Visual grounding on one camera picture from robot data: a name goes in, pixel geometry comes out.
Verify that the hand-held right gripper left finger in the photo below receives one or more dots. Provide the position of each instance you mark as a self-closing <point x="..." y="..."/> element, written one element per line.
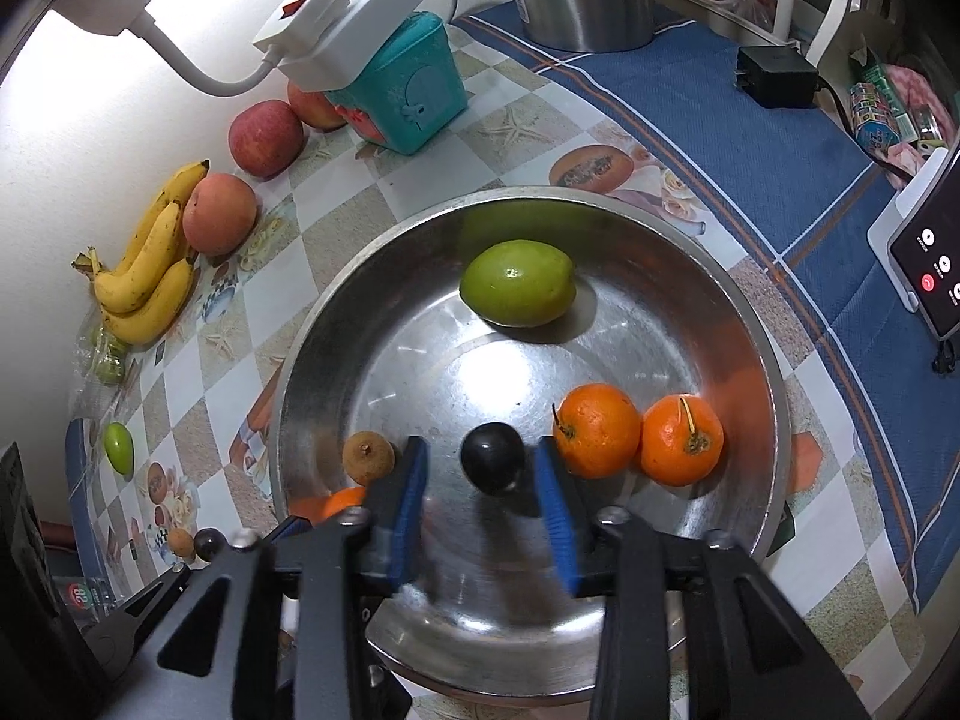
<point x="409" y="510"/>

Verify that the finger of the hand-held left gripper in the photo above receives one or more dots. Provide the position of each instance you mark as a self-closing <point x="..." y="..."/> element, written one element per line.
<point x="292" y="526"/>
<point x="127" y="630"/>

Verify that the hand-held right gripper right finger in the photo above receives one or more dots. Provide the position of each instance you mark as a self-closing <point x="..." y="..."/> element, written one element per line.
<point x="559" y="510"/>

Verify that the small orange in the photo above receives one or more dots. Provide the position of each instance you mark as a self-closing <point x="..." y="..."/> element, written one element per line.
<point x="341" y="501"/>

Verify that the small brown longan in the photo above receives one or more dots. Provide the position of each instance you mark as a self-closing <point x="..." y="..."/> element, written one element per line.
<point x="367" y="454"/>
<point x="180" y="540"/>

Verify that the dark cherry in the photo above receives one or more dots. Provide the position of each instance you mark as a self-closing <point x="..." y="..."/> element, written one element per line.
<point x="208" y="544"/>
<point x="491" y="457"/>

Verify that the orange with short stem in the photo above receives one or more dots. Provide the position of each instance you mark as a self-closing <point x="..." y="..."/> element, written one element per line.
<point x="596" y="431"/>

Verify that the orange with long stem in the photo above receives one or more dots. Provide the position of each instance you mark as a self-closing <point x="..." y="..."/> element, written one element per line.
<point x="682" y="439"/>

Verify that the round metal basin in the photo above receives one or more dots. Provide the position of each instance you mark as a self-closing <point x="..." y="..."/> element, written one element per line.
<point x="420" y="360"/>

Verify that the green jujube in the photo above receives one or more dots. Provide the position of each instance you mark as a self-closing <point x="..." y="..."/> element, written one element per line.
<point x="118" y="446"/>
<point x="517" y="281"/>

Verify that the clear glass mug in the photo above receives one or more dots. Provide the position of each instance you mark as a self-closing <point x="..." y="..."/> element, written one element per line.
<point x="75" y="592"/>

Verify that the clear plastic bag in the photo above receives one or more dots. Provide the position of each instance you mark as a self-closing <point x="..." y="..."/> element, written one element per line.
<point x="105" y="364"/>

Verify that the yellow banana bunch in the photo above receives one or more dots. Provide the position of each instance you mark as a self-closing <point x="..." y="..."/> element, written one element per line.
<point x="150" y="277"/>

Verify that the orange-pink peach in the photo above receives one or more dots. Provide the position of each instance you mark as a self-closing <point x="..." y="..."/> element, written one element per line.
<point x="219" y="214"/>

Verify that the red apple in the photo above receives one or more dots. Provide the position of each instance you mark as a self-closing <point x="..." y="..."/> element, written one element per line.
<point x="315" y="106"/>
<point x="266" y="136"/>

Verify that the teal plastic box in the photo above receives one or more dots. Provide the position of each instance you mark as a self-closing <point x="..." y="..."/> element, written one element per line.
<point x="409" y="97"/>

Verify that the smartphone on stand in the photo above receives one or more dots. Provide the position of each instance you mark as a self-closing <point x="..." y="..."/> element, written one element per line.
<point x="904" y="210"/>

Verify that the black power adapter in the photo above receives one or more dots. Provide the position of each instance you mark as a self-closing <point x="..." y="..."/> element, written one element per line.
<point x="776" y="75"/>

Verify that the white switched power socket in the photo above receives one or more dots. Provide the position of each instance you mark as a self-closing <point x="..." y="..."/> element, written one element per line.
<point x="345" y="22"/>

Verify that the colourful snack packet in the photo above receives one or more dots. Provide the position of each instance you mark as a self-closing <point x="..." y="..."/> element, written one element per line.
<point x="874" y="116"/>

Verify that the pink patterned cloth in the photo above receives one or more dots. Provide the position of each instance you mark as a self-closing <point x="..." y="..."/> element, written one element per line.
<point x="911" y="86"/>

